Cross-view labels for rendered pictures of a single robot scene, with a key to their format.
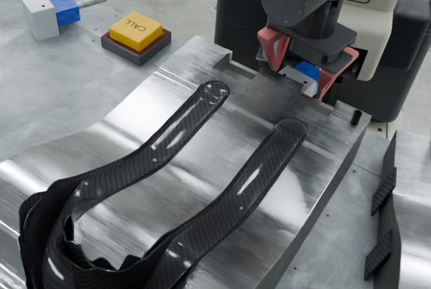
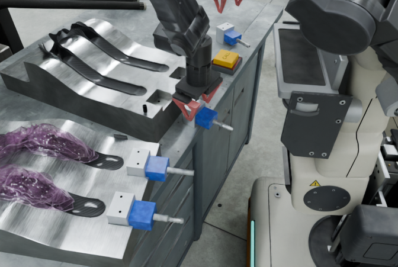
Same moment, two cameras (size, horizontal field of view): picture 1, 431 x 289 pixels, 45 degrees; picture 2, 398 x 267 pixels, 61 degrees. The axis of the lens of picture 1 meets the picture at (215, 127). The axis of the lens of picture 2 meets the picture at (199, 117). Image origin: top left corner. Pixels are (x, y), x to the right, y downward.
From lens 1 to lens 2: 91 cm
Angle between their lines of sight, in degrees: 59
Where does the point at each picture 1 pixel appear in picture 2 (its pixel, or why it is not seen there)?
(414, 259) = (59, 122)
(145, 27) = (226, 58)
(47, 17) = (220, 32)
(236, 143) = (130, 77)
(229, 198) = (103, 79)
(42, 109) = not seen: hidden behind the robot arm
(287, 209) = (95, 93)
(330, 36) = (191, 85)
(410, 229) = (80, 128)
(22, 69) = not seen: hidden behind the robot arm
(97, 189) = (96, 41)
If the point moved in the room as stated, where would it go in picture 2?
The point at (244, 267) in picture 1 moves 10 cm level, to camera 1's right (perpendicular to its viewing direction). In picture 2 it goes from (58, 71) to (47, 97)
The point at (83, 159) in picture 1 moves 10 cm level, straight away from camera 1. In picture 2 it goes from (111, 38) to (145, 31)
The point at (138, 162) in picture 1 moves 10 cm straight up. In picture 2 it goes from (119, 55) to (114, 22)
